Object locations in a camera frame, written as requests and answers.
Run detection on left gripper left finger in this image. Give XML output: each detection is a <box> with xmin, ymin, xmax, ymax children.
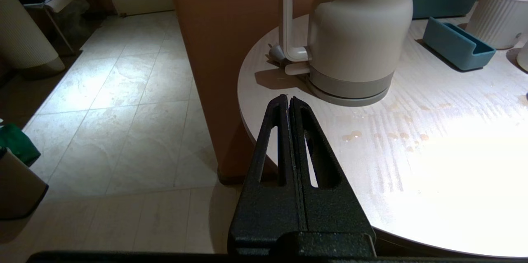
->
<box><xmin>227</xmin><ymin>94</ymin><xmax>308</xmax><ymax>256</ymax></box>

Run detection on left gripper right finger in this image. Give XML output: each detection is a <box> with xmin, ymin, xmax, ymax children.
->
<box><xmin>290</xmin><ymin>96</ymin><xmax>377</xmax><ymax>256</ymax></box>

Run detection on white electric kettle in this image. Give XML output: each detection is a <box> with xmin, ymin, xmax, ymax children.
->
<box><xmin>278</xmin><ymin>0</ymin><xmax>420</xmax><ymax>99</ymax></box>

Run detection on grey round kettle base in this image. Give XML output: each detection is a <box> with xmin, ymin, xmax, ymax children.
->
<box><xmin>304</xmin><ymin>71</ymin><xmax>393</xmax><ymax>108</ymax></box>

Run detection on blue rectangular tray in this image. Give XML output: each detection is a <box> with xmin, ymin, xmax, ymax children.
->
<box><xmin>422</xmin><ymin>17</ymin><xmax>497</xmax><ymax>71</ymax></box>

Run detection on white ribbed mug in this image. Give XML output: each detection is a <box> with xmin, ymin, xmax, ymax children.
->
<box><xmin>466</xmin><ymin>0</ymin><xmax>528</xmax><ymax>50</ymax></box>
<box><xmin>516</xmin><ymin>40</ymin><xmax>528</xmax><ymax>72</ymax></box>

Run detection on green bag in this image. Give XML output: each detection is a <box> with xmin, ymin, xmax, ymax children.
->
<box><xmin>0</xmin><ymin>123</ymin><xmax>41</xmax><ymax>167</ymax></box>

